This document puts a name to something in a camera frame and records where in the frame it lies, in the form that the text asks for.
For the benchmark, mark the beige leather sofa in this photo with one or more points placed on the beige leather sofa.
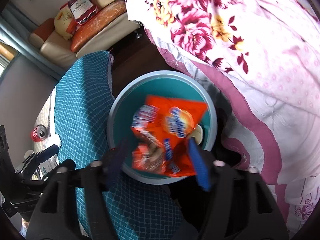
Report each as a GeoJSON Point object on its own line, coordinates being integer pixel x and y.
{"type": "Point", "coordinates": [58, 51]}

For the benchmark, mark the red gift bag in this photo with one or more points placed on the red gift bag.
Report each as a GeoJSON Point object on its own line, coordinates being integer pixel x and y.
{"type": "Point", "coordinates": [82, 10]}

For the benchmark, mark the red cola can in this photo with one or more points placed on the red cola can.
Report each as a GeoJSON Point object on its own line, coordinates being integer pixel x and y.
{"type": "Point", "coordinates": [39, 133]}

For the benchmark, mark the yellow plush pillow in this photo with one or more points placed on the yellow plush pillow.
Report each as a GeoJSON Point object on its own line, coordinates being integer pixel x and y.
{"type": "Point", "coordinates": [65, 24]}

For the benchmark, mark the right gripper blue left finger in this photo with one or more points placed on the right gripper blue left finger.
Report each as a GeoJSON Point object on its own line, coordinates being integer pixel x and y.
{"type": "Point", "coordinates": [115, 160]}

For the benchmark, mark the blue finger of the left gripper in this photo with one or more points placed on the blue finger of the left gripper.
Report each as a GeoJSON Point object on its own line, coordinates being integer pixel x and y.
{"type": "Point", "coordinates": [46, 154]}

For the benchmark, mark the orange sofa cushion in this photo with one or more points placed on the orange sofa cushion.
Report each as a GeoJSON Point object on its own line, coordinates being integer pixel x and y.
{"type": "Point", "coordinates": [96, 24]}

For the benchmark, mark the left hand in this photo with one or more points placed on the left hand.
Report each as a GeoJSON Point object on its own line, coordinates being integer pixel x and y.
{"type": "Point", "coordinates": [24, 227]}

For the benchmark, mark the red orange snack wrapper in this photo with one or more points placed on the red orange snack wrapper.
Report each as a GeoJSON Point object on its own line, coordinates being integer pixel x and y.
{"type": "Point", "coordinates": [163, 127]}

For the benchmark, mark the white cardboard box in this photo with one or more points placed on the white cardboard box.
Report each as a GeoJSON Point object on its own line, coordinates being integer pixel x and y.
{"type": "Point", "coordinates": [47, 166]}

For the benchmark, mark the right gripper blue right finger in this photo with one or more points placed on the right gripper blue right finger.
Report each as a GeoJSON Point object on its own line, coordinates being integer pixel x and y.
{"type": "Point", "coordinates": [196, 154]}

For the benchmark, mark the teal trash bin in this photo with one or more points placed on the teal trash bin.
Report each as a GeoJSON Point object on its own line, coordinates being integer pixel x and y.
{"type": "Point", "coordinates": [168, 84]}

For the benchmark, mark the floral pink quilt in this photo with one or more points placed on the floral pink quilt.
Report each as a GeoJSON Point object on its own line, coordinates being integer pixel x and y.
{"type": "Point", "coordinates": [263, 57]}

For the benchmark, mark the patterned bed sheet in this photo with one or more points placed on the patterned bed sheet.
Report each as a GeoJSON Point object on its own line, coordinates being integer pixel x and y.
{"type": "Point", "coordinates": [83, 99]}

